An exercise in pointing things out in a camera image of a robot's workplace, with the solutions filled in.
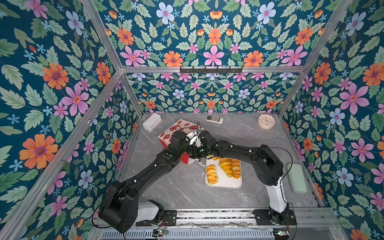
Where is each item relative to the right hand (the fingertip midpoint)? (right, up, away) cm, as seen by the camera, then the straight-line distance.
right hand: (188, 153), depth 88 cm
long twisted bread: (+29, -9, 0) cm, 30 cm away
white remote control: (+19, +22, +27) cm, 39 cm away
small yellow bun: (+17, -4, +3) cm, 17 cm away
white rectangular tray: (+21, -16, -2) cm, 27 cm away
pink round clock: (+57, +20, +23) cm, 65 cm away
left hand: (+4, +13, -6) cm, 15 cm away
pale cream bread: (+23, -7, +1) cm, 24 cm away
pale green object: (+63, -14, -4) cm, 65 cm away
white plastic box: (-29, +19, +23) cm, 42 cm away
